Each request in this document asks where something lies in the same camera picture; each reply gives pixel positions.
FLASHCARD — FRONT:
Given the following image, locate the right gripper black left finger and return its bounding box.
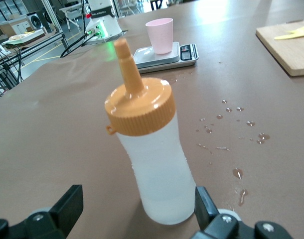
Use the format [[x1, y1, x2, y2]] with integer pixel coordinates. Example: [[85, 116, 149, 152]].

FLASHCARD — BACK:
[[9, 184, 84, 239]]

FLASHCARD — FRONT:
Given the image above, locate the translucent sauce bottle orange cap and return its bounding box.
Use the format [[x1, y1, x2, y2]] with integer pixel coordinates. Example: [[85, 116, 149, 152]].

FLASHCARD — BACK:
[[104, 38, 196, 226]]

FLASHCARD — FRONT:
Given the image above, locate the silver digital kitchen scale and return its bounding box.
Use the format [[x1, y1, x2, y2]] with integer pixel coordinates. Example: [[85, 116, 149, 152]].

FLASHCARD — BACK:
[[133, 41, 200, 74]]

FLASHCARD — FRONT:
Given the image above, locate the black base cable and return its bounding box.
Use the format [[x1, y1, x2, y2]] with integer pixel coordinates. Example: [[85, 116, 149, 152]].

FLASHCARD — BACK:
[[59, 31, 95, 58]]

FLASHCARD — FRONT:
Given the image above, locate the white box with round opening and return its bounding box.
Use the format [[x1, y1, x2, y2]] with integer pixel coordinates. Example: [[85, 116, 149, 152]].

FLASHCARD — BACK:
[[26, 12, 47, 31]]

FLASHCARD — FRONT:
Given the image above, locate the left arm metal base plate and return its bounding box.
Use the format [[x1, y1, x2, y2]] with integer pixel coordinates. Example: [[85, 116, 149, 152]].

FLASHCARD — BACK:
[[83, 29, 129, 46]]

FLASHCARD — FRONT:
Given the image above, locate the yellow plastic fork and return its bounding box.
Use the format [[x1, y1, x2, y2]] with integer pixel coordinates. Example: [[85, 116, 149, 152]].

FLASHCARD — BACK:
[[288, 24, 304, 34]]

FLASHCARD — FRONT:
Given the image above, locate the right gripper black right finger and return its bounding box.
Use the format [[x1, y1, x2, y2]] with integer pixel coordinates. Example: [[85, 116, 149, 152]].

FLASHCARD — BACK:
[[191, 186, 258, 239]]

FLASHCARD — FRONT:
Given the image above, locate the bamboo cutting board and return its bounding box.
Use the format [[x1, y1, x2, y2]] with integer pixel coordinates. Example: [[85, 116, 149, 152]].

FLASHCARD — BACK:
[[256, 19, 304, 77]]

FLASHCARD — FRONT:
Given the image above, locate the aluminium frame workbench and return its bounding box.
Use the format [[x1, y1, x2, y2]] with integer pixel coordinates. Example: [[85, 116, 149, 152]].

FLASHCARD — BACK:
[[0, 29, 69, 101]]

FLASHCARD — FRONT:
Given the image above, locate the white folding table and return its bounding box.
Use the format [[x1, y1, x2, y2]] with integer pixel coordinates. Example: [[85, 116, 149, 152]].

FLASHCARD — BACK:
[[59, 3, 89, 32]]

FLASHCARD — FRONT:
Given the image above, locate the yellow plastic knife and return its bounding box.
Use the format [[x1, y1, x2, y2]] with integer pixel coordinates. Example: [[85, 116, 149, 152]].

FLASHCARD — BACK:
[[274, 30, 304, 41]]

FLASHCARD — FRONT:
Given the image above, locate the pink plastic cup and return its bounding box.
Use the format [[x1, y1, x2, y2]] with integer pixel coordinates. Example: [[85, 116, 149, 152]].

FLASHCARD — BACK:
[[145, 17, 173, 55]]

